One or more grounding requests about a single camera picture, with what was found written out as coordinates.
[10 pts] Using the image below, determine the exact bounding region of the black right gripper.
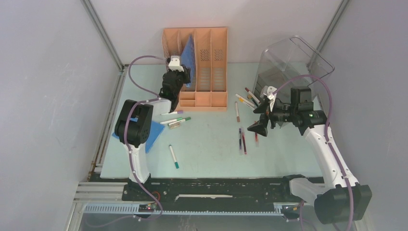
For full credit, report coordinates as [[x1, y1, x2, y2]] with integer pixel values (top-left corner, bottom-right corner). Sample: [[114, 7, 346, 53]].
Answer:
[[247, 99, 297, 137]]

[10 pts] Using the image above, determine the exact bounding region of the blue folder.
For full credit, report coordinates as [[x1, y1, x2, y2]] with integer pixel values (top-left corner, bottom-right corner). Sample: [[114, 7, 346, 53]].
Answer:
[[181, 35, 196, 91], [111, 118, 166, 154]]

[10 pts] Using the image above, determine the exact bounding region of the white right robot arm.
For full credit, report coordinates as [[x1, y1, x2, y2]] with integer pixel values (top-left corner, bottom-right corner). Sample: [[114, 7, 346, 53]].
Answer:
[[247, 86, 372, 224]]

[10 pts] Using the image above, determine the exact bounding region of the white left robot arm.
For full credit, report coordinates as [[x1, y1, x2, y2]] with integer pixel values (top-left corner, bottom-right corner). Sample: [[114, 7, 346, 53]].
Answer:
[[114, 68, 191, 201]]

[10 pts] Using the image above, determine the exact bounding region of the yellow cap white marker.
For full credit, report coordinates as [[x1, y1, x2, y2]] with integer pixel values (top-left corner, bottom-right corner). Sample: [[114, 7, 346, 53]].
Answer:
[[239, 98, 255, 111]]

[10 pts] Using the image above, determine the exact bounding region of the brown cap white marker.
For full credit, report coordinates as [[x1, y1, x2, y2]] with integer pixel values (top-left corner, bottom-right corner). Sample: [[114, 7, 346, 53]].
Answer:
[[235, 102, 240, 123]]

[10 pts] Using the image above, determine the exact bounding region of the purple gel pen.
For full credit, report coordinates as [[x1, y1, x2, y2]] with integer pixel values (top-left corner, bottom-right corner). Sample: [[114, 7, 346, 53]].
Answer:
[[239, 128, 242, 154]]

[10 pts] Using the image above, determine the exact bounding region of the dark red cap marker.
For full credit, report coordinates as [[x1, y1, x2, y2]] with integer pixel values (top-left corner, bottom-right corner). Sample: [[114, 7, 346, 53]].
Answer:
[[245, 87, 260, 103]]

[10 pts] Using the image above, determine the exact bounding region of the dark red gel pen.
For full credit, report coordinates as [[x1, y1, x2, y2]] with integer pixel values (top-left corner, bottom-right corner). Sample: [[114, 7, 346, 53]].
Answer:
[[241, 129, 247, 155]]

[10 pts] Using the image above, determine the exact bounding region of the purple cap white marker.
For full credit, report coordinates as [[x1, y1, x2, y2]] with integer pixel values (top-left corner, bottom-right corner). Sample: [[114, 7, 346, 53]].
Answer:
[[160, 111, 183, 116]]

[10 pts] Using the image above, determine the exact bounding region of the light green cap marker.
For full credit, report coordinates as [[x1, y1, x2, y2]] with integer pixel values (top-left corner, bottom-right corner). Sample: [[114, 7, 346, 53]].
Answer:
[[160, 117, 183, 125]]

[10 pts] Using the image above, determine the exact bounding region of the orange plastic file organizer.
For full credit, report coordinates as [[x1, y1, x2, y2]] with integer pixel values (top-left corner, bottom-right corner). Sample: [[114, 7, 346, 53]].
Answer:
[[162, 27, 228, 111]]

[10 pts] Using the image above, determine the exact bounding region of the dark green cap marker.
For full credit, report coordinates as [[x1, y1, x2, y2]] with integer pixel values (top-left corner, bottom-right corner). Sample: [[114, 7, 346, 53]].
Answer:
[[168, 117, 191, 126]]

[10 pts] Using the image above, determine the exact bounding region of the blue folder bottom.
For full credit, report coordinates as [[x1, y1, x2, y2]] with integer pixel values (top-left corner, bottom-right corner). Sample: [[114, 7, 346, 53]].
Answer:
[[111, 118, 166, 154]]

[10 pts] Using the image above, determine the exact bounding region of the clear plastic drawer cabinet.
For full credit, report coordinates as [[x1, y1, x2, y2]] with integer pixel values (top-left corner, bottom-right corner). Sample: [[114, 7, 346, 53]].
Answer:
[[252, 36, 335, 99]]

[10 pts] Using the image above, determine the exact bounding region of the green cap white marker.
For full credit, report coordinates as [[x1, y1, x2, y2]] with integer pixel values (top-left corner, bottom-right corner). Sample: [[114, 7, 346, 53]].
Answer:
[[169, 145, 179, 169]]

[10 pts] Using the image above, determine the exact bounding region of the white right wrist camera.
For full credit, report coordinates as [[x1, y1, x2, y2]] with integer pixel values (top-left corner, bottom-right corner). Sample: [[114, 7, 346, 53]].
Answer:
[[260, 86, 277, 111]]

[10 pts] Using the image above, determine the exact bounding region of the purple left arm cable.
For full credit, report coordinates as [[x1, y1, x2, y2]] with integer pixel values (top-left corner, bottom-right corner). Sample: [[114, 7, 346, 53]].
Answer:
[[122, 55, 169, 222]]

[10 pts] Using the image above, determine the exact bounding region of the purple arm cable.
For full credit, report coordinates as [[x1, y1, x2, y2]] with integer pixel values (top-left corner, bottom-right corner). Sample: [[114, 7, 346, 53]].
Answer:
[[122, 55, 169, 222], [272, 74, 355, 231]]

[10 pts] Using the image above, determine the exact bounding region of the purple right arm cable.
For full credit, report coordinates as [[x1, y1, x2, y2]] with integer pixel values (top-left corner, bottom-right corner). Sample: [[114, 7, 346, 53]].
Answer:
[[272, 74, 355, 231]]

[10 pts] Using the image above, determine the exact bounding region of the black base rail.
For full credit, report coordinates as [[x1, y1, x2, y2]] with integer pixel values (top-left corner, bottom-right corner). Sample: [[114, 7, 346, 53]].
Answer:
[[122, 178, 301, 213]]

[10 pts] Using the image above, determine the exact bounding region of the grey cable duct strip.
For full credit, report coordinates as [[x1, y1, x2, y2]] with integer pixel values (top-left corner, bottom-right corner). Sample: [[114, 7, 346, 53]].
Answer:
[[83, 204, 292, 217]]

